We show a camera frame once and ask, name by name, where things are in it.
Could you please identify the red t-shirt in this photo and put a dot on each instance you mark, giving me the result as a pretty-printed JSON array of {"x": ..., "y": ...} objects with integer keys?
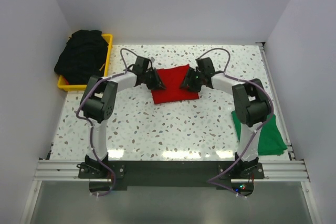
[{"x": 172, "y": 79}]

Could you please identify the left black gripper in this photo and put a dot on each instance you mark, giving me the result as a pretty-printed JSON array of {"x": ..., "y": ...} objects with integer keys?
[{"x": 158, "y": 84}]

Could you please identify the folded green t-shirt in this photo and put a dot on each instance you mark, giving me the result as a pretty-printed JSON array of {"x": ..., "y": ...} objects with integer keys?
[{"x": 270, "y": 140}]

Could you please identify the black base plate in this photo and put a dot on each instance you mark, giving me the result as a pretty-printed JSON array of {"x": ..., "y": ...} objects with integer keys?
[{"x": 120, "y": 175}]

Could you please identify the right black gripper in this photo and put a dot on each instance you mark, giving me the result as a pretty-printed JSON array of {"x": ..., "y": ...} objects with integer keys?
[{"x": 188, "y": 81}]

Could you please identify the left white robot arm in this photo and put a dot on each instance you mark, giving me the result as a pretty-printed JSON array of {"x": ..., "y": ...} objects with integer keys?
[{"x": 97, "y": 105}]

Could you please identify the black t-shirt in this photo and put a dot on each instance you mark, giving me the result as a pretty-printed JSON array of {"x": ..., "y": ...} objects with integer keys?
[{"x": 84, "y": 56}]

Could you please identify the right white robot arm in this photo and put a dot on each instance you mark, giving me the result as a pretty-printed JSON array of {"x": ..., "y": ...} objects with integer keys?
[{"x": 252, "y": 105}]

